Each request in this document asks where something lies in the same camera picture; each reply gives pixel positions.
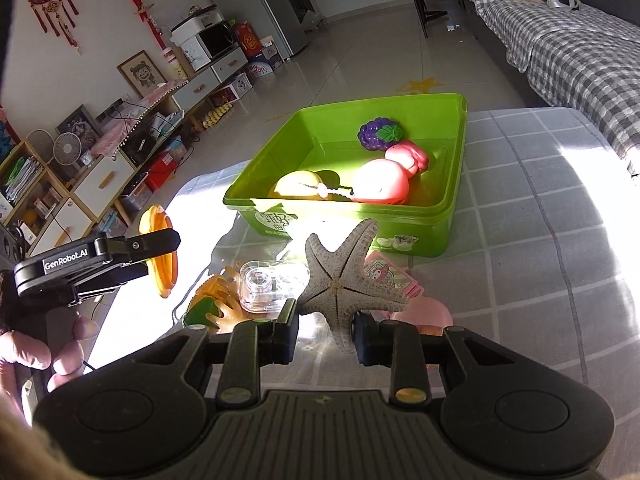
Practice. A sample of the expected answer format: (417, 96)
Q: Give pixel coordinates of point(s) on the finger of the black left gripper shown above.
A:
(126, 250)

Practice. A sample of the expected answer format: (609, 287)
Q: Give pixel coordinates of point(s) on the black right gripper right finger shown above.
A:
(501, 411)

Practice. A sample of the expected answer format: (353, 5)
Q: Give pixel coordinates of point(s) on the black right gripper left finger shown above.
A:
(156, 403)

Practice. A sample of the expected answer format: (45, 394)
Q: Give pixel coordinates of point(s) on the orange toy plate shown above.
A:
(163, 269)

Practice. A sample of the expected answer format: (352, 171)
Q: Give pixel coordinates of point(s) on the orange toy hand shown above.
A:
(216, 303)

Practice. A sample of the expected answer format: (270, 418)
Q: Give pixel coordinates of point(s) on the clear plastic box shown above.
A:
(260, 291)

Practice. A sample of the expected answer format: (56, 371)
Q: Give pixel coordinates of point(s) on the pink card box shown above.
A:
(381, 270)

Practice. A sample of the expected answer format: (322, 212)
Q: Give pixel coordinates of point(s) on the grey starfish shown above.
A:
(338, 288)

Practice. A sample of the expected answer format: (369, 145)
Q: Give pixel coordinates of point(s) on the pink round toy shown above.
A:
(429, 315)

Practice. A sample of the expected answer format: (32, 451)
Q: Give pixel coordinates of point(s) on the person's left hand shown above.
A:
(21, 349)

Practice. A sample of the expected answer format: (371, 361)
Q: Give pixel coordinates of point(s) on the white wooden sideboard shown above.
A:
(137, 134)

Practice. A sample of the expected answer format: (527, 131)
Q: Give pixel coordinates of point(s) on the red storage box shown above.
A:
(159, 170)

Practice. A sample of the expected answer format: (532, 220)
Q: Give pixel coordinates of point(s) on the small white fan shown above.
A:
(67, 149)

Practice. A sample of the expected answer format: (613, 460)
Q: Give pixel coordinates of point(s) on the dark framed picture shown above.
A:
(82, 124)

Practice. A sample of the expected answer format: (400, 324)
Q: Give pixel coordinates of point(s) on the grey checkered tablecloth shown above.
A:
(543, 257)

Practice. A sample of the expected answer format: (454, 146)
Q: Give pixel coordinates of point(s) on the framed cartoon picture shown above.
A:
(141, 73)

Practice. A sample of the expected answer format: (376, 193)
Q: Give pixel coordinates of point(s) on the yellow toy bread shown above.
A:
(306, 185)

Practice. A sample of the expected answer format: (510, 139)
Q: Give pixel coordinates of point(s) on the green plastic bin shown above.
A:
(323, 139)

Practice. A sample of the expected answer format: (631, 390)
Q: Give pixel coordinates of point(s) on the white microwave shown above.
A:
(204, 37)

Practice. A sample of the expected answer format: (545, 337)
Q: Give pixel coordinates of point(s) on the red hanging banner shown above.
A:
(143, 12)

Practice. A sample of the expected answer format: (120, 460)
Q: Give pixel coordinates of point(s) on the red chinese knot decoration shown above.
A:
(57, 16)

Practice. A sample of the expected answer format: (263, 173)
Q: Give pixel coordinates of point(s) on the purple toy grapes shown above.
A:
(380, 134)

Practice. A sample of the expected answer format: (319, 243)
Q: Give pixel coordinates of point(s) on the sofa with checkered cover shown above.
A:
(586, 59)

